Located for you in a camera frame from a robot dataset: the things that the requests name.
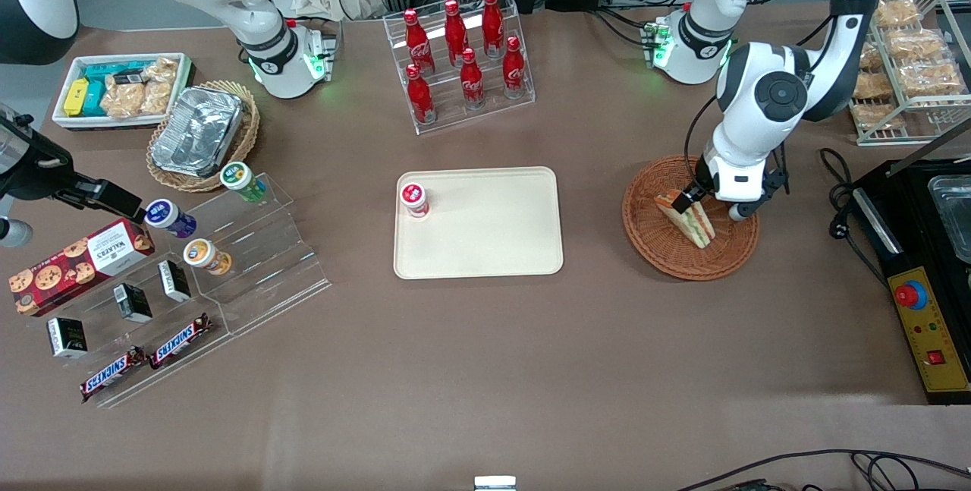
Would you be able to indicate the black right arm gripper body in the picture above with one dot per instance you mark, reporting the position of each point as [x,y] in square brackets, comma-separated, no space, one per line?
[39,175]

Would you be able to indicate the triangle sandwich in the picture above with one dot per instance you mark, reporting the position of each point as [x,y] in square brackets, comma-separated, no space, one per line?
[698,227]

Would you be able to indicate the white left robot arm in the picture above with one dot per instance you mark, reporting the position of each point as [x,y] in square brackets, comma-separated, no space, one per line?
[777,96]

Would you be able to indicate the arm base box green light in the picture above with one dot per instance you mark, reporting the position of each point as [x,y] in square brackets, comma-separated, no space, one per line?
[320,55]
[656,43]

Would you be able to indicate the round brown wicker basket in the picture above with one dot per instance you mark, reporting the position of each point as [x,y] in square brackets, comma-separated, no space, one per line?
[683,256]

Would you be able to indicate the aluminium foil tray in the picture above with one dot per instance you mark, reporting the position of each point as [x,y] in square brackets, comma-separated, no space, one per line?
[197,130]

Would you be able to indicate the light wicker basket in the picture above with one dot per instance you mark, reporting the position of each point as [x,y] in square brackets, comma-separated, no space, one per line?
[246,134]

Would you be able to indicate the cream plastic tray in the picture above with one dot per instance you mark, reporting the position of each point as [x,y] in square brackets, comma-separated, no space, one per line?
[485,233]

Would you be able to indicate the white plastic bin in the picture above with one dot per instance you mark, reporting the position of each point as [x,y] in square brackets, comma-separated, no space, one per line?
[68,121]

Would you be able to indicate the blue lid cup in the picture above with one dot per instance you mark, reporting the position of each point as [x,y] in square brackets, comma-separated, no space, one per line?
[167,216]

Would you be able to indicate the red Walkers cookie box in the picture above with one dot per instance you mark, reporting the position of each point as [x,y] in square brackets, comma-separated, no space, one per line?
[76,263]

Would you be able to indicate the yellow snack box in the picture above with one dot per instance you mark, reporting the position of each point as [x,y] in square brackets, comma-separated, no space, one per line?
[76,96]

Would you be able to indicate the brown snack bag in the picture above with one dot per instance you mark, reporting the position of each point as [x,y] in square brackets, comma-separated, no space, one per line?
[123,102]
[157,95]

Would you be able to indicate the small black box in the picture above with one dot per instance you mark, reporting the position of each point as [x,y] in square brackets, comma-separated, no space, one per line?
[174,280]
[133,303]
[68,337]

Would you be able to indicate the orange lid cup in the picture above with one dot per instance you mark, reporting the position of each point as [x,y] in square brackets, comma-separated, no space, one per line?
[203,254]

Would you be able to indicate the teal snack box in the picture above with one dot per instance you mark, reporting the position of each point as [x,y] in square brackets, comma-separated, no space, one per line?
[106,70]

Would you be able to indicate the green lid cup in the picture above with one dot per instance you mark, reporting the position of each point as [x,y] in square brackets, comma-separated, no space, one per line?
[241,178]

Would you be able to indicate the clear bag of crackers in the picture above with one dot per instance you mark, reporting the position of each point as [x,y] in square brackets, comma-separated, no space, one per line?
[874,86]
[880,116]
[872,57]
[914,43]
[931,78]
[897,11]

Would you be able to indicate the Snickers chocolate bar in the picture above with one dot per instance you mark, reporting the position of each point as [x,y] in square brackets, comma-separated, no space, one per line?
[112,375]
[180,341]

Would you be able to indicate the clear acrylic tiered stand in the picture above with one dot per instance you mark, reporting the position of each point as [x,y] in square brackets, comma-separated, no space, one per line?
[265,263]

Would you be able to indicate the black sealing machine yellow panel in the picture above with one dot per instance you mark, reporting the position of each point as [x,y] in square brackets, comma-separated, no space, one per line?
[918,248]

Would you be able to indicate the red cola bottle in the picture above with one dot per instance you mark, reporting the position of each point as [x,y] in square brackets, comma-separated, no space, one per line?
[418,43]
[419,96]
[492,20]
[472,81]
[456,32]
[513,70]

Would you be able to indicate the clear acrylic bottle rack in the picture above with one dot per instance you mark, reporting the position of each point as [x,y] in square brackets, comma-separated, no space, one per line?
[455,115]

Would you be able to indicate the red lid cup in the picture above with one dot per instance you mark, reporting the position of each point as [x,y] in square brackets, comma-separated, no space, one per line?
[413,199]

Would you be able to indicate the small white device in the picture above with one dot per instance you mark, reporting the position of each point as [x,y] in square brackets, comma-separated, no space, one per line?
[494,483]

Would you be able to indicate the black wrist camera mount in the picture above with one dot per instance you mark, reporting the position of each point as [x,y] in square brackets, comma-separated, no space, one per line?
[775,181]

